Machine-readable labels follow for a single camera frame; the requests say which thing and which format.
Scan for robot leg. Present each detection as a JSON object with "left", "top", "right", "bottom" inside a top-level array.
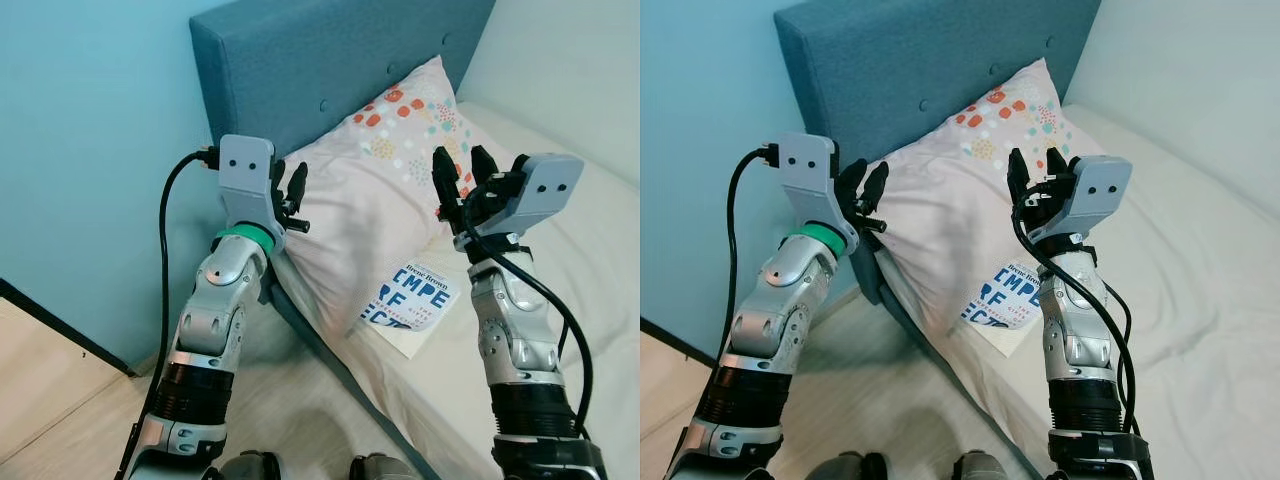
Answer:
[
  {"left": 815, "top": 452, "right": 886, "bottom": 480},
  {"left": 350, "top": 453, "right": 411, "bottom": 480},
  {"left": 952, "top": 450, "right": 1011, "bottom": 480},
  {"left": 220, "top": 450, "right": 281, "bottom": 480}
]

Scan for white book blue letters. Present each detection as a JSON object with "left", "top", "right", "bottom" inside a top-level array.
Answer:
[
  {"left": 358, "top": 258, "right": 463, "bottom": 359},
  {"left": 960, "top": 260, "right": 1051, "bottom": 358}
]

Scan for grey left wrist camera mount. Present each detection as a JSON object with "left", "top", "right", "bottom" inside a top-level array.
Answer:
[
  {"left": 778, "top": 133, "right": 859, "bottom": 256},
  {"left": 217, "top": 135, "right": 286, "bottom": 251}
]

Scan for bed with cream sheet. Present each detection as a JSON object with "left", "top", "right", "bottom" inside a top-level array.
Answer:
[
  {"left": 265, "top": 100, "right": 641, "bottom": 480},
  {"left": 860, "top": 100, "right": 1280, "bottom": 480}
]

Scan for dark baseboard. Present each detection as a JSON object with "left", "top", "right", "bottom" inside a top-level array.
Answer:
[
  {"left": 0, "top": 278, "right": 136, "bottom": 376},
  {"left": 640, "top": 318, "right": 701, "bottom": 366}
]

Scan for blue upholstered headboard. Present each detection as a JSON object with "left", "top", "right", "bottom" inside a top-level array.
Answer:
[
  {"left": 773, "top": 0, "right": 1101, "bottom": 176},
  {"left": 190, "top": 0, "right": 498, "bottom": 201}
]

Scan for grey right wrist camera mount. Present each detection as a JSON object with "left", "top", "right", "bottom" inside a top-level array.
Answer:
[
  {"left": 505, "top": 153, "right": 586, "bottom": 236},
  {"left": 1058, "top": 155, "right": 1134, "bottom": 243}
]

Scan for robot left leg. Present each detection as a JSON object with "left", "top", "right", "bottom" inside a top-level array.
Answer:
[
  {"left": 220, "top": 450, "right": 281, "bottom": 480},
  {"left": 815, "top": 452, "right": 886, "bottom": 480}
]

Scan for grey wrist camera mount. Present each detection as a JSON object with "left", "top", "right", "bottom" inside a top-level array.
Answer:
[
  {"left": 778, "top": 133, "right": 859, "bottom": 256},
  {"left": 505, "top": 153, "right": 586, "bottom": 236},
  {"left": 1058, "top": 155, "right": 1134, "bottom": 243},
  {"left": 217, "top": 135, "right": 286, "bottom": 251}
]

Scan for robot right leg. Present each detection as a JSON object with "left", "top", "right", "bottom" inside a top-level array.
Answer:
[
  {"left": 952, "top": 450, "right": 1011, "bottom": 480},
  {"left": 350, "top": 453, "right": 411, "bottom": 480}
]

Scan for pink dotted pillow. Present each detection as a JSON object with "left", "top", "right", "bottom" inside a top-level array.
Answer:
[
  {"left": 270, "top": 55, "right": 481, "bottom": 341},
  {"left": 875, "top": 57, "right": 1106, "bottom": 336}
]

